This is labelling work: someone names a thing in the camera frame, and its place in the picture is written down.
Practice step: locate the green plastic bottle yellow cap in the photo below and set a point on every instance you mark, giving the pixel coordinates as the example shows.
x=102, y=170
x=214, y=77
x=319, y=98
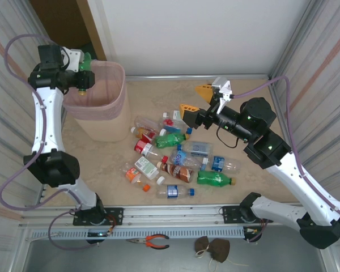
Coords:
x=86, y=63
x=215, y=178

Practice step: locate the red blue label bottle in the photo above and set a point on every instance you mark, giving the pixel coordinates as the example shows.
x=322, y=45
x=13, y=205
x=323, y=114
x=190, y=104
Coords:
x=173, y=128

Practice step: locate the clear square bottle blue cap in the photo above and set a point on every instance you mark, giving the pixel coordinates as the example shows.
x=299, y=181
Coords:
x=199, y=148

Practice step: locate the blue label bottle white cap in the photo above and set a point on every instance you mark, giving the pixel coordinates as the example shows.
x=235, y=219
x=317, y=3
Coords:
x=218, y=163

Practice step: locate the blue sports drink bottle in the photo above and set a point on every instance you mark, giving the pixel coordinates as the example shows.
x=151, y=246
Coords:
x=180, y=158

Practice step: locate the clear bottle white cap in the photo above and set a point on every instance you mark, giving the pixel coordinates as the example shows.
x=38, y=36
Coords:
x=144, y=122

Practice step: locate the brown label bottle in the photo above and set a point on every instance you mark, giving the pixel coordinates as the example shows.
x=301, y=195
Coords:
x=175, y=170

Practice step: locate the white label green text bottle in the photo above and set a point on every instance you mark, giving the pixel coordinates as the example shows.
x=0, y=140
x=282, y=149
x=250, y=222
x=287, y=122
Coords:
x=146, y=167

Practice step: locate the orange label bottle orange cap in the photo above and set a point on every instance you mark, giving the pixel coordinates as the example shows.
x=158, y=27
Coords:
x=131, y=175

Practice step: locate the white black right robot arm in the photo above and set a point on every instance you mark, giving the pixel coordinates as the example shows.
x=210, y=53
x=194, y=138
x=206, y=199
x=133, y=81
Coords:
x=300, y=184

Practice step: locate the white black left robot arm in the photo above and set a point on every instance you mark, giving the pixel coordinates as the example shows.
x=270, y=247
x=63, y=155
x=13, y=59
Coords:
x=46, y=122

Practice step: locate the beige slatted waste bin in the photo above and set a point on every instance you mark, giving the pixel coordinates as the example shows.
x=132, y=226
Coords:
x=110, y=127

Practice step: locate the brown wooden door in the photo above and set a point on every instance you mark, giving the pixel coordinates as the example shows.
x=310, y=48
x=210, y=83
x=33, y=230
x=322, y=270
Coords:
x=56, y=20

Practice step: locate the brown cloth pouch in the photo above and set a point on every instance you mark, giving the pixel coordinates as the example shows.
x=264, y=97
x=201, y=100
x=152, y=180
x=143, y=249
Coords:
x=201, y=245
x=219, y=249

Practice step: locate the grey metal lower shelf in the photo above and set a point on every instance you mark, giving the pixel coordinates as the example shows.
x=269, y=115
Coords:
x=102, y=260

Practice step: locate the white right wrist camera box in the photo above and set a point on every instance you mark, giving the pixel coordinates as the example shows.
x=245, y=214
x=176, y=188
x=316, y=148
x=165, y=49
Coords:
x=221, y=85

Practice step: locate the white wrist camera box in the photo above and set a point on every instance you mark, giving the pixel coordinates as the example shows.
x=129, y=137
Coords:
x=221, y=85
x=73, y=58

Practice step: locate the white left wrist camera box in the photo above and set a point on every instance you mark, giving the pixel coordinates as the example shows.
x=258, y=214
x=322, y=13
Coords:
x=73, y=58

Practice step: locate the aluminium table edge rail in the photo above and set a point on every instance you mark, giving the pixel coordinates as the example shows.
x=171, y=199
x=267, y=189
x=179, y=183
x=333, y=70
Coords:
x=187, y=77

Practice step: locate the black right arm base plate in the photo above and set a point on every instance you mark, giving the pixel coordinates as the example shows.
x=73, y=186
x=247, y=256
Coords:
x=229, y=215

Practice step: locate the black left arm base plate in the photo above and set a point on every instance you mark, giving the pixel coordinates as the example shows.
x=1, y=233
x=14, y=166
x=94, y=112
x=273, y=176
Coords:
x=116, y=216

